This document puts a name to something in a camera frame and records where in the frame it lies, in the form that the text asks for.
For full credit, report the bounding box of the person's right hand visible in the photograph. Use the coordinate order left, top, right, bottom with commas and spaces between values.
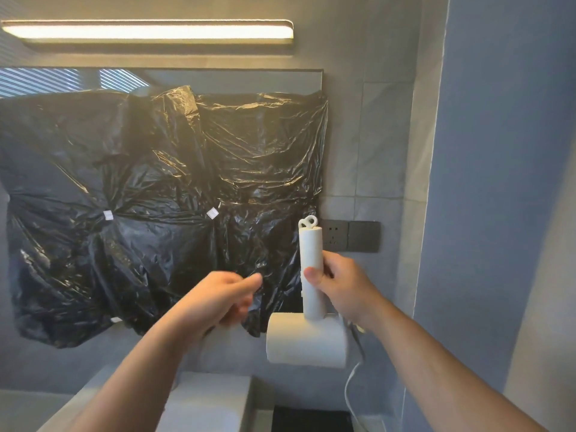
304, 250, 390, 334

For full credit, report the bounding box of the person's left hand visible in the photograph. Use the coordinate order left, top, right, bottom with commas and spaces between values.
166, 271, 263, 352

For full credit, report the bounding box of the white hair dryer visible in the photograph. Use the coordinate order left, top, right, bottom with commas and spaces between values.
265, 215, 350, 370

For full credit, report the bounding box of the white power cord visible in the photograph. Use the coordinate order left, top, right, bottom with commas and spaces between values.
343, 317, 368, 432

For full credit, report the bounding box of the black tray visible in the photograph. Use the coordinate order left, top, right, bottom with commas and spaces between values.
271, 404, 354, 432

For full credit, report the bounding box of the person's right forearm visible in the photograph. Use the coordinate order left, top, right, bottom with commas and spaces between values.
367, 296, 548, 432

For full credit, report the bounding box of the person's left forearm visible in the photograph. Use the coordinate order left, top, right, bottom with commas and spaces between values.
80, 319, 199, 432

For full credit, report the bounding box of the white sink basin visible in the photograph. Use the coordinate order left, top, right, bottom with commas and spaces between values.
38, 364, 253, 432

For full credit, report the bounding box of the black plastic sheet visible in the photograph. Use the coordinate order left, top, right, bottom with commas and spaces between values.
0, 85, 329, 349

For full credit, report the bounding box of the white shower curtain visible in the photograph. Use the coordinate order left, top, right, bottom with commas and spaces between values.
503, 130, 576, 432

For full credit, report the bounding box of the grey wall power socket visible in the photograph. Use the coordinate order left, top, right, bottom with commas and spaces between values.
320, 219, 350, 253

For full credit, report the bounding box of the wall mirror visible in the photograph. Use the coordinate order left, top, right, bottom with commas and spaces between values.
0, 67, 325, 100

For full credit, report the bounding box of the long wall light bar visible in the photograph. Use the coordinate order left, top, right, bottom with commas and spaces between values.
0, 18, 296, 46

